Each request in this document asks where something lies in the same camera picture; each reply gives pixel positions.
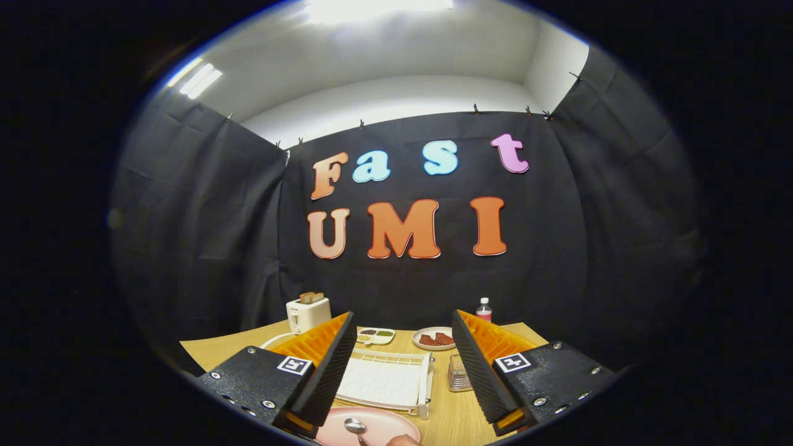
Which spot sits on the white plate with meat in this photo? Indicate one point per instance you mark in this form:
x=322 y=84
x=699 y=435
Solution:
x=433 y=347

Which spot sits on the pink plate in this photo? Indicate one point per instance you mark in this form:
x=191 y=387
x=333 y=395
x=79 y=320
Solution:
x=387 y=424

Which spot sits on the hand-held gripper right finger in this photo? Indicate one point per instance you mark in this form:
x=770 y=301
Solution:
x=480 y=371

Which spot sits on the white divided condiment dish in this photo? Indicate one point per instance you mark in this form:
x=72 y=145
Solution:
x=376 y=336

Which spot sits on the flat brown meat slice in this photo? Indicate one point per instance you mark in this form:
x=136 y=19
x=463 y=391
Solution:
x=429 y=340
x=445 y=339

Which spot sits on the white toaster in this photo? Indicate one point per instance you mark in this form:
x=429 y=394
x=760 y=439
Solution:
x=308 y=317

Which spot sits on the toast slices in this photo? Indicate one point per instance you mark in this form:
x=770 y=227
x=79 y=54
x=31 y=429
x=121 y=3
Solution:
x=311 y=298

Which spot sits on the black backdrop cloth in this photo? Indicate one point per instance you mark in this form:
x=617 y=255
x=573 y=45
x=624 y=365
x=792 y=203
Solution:
x=403 y=291

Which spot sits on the clear bottle with red label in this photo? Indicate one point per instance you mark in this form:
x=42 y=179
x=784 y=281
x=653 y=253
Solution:
x=484 y=313

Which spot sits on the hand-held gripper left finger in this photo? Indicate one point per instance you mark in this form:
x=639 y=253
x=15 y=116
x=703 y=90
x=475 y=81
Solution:
x=328 y=371

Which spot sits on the small ceiling light panel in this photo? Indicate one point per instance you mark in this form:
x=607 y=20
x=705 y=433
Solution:
x=198 y=79

